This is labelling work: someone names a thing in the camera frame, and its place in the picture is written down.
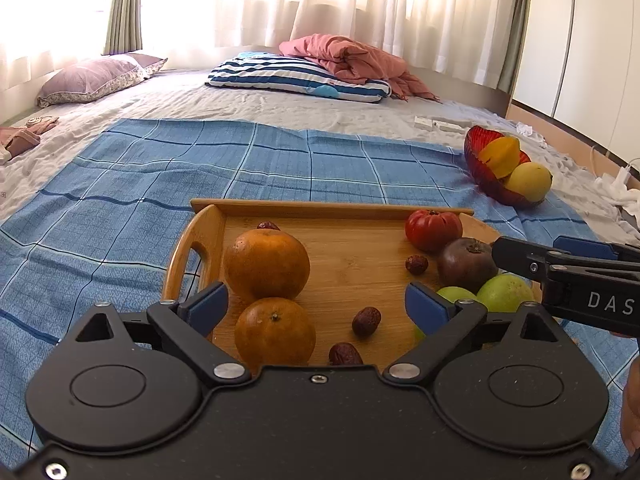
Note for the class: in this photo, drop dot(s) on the long white box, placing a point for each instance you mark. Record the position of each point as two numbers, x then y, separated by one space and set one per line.
448 126

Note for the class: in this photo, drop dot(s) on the small orange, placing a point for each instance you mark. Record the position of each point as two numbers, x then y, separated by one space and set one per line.
275 335

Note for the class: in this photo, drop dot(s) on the dark purple tomato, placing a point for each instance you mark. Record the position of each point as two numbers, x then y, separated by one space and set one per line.
465 267

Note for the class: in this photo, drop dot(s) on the dried red date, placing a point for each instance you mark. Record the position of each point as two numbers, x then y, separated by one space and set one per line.
366 321
345 355
268 225
416 264

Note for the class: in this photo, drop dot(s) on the blue white striped pillow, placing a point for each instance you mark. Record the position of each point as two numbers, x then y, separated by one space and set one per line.
280 77

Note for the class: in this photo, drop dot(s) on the brown crumpled clothes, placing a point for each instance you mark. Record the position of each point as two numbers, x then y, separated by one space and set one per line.
25 137

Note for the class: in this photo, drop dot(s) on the purple floral pillow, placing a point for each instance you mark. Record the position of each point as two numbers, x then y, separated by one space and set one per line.
90 80

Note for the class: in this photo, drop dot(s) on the red glass bowl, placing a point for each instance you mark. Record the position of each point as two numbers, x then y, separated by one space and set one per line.
480 175

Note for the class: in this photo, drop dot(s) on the large orange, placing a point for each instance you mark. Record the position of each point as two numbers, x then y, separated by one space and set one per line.
267 265

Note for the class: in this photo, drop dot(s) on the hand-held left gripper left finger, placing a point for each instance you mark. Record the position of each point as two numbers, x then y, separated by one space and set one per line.
205 310

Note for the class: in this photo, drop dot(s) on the person's right forearm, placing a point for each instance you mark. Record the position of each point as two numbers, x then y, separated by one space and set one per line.
632 410

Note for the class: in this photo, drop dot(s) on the ribbed red tomato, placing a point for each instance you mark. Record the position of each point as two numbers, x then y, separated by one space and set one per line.
432 230

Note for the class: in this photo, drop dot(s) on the small white box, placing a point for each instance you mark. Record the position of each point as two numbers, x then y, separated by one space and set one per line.
422 122

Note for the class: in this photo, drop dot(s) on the white sheer curtain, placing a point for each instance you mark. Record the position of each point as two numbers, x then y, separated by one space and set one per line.
300 0

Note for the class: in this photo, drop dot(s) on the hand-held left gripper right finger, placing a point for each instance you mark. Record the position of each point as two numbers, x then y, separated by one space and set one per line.
425 307

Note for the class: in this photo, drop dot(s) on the white wardrobe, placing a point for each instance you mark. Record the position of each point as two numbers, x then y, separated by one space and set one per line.
590 35

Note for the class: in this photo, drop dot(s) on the green curtain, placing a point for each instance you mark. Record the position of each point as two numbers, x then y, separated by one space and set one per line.
125 5
517 25

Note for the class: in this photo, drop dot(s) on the yellow mango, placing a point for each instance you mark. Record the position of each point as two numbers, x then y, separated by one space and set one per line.
530 182

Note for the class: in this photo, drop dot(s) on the green apple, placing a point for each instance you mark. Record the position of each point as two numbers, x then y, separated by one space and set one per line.
450 296
505 294

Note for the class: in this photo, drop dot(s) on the pink crumpled blanket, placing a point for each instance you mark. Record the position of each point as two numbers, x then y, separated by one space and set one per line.
350 57

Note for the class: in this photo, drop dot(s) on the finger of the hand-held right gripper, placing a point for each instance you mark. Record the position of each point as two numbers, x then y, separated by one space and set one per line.
585 247
515 255

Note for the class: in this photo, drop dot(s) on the blue checked cloth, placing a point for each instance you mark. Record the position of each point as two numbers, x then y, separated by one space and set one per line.
125 185

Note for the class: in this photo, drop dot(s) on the grey bed sheet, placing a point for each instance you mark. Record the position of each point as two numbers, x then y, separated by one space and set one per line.
250 107

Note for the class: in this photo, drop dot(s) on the wooden bed frame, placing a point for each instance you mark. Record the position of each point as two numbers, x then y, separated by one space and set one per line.
550 125

